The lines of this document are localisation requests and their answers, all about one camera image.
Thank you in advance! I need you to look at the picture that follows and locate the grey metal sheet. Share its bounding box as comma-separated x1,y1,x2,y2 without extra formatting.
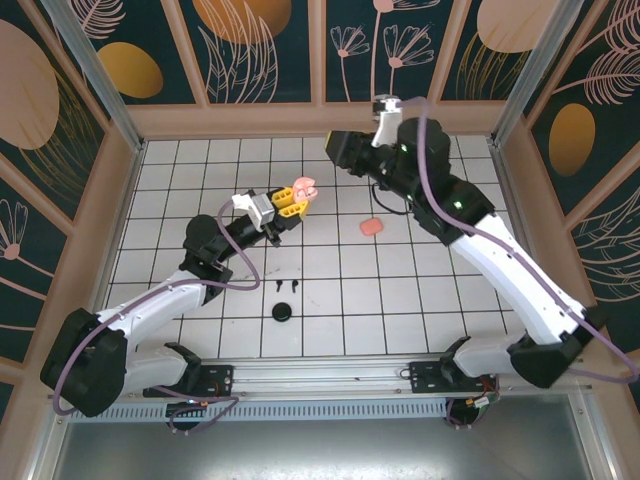
49,419,619,480

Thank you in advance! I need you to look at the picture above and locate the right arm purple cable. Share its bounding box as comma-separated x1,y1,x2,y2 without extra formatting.
399,97,640,432

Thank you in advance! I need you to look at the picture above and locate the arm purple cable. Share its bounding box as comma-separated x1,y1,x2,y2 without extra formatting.
52,199,261,437
399,97,640,432

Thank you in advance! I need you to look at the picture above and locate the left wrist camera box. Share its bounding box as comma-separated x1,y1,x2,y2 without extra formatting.
230,191,275,227

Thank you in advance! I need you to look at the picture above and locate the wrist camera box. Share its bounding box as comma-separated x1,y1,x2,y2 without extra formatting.
230,191,275,227
372,92,405,149

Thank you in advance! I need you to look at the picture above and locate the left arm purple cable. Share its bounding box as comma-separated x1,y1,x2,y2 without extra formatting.
52,199,261,437

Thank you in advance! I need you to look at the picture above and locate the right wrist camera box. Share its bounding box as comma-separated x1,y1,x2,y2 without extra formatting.
372,92,405,149

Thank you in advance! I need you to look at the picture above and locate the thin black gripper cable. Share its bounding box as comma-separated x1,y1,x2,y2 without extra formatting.
371,180,419,215

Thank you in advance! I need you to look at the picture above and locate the aluminium side rail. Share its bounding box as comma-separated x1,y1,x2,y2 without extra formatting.
491,142,571,359
87,141,147,314

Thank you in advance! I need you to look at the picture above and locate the aluminium corner post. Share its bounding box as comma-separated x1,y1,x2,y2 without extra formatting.
39,0,147,153
491,0,587,151

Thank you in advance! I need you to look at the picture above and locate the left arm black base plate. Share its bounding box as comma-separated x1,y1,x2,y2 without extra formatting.
142,363,236,399

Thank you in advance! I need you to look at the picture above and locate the aluminium mounting rail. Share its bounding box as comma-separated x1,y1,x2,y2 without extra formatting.
47,353,594,401

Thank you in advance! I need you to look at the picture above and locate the slotted grey cable duct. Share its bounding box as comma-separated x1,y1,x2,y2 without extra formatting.
67,402,451,422

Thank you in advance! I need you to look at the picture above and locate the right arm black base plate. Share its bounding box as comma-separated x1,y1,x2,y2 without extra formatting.
408,359,501,396

